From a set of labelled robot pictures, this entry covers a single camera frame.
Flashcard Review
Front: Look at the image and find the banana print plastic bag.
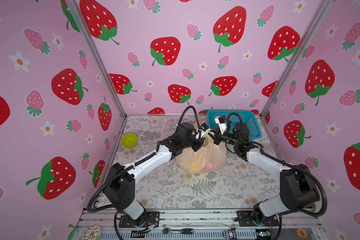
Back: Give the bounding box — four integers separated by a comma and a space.
175, 134, 227, 174

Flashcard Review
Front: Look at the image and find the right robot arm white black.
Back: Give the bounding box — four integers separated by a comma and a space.
211, 116, 328, 226

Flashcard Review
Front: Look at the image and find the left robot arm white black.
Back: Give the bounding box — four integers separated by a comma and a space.
87, 106, 206, 227

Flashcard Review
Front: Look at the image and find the teal plastic basket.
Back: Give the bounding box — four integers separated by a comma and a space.
206, 109, 262, 141

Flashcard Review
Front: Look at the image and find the green circuit board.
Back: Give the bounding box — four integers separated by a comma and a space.
256, 229, 272, 240

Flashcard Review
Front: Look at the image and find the donut shaped tape roll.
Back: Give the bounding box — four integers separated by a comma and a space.
84, 225, 102, 240

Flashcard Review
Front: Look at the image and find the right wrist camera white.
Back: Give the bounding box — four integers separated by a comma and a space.
215, 116, 228, 135

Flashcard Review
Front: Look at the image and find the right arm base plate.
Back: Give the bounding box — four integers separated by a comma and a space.
236, 210, 279, 227

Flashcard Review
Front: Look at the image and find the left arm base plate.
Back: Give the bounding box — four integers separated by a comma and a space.
118, 211, 160, 228

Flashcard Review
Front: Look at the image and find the ratchet wrench green handle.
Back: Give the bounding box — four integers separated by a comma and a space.
162, 228, 194, 235

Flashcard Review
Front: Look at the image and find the aluminium rail frame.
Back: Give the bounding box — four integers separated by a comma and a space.
70, 209, 329, 240

